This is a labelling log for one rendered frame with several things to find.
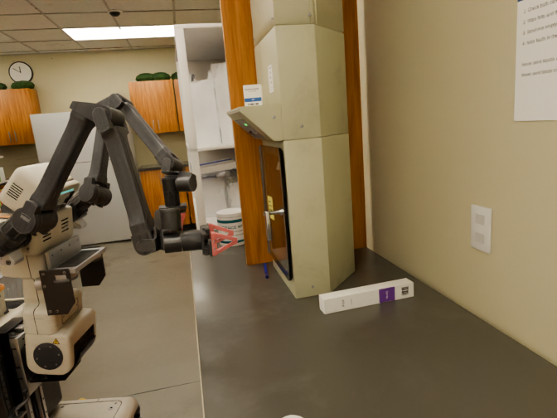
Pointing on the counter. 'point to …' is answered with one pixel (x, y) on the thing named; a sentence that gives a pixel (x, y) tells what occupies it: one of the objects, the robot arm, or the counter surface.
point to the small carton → (253, 94)
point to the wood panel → (248, 151)
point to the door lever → (270, 221)
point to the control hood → (261, 119)
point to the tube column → (294, 15)
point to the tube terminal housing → (312, 151)
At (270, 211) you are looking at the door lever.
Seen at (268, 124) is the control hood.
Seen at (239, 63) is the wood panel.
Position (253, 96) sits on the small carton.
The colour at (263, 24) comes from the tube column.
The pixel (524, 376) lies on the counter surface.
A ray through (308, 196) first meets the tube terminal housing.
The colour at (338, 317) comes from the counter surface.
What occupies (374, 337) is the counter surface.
